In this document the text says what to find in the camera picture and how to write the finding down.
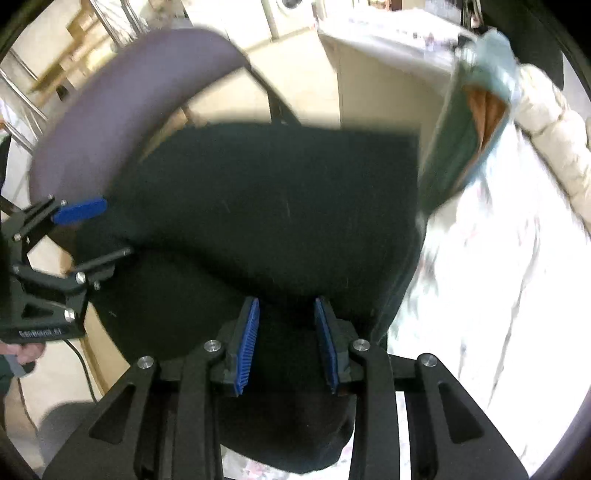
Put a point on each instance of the white cabinet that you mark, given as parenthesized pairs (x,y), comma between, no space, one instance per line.
(369,83)

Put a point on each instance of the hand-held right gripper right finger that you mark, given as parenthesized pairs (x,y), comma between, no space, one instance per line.
(325,341)

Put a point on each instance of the black pants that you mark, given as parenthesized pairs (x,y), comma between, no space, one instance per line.
(277,207)

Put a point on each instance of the upholstered office chair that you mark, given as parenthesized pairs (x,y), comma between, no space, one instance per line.
(115,106)

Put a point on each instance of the metal rack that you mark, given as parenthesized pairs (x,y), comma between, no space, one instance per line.
(27,92)

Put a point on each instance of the person's left hand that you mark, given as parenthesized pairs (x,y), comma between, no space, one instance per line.
(23,353)

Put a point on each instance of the cream quilted duvet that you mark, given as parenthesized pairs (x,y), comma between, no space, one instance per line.
(563,138)

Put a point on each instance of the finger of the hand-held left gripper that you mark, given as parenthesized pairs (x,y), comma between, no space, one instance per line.
(78,212)
(99,274)

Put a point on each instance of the white washing machine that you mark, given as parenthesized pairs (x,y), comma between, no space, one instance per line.
(291,16)

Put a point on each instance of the white floral bed sheet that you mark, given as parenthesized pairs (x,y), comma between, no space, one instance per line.
(498,300)

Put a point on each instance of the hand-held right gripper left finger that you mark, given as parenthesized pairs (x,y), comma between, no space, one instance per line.
(247,341)

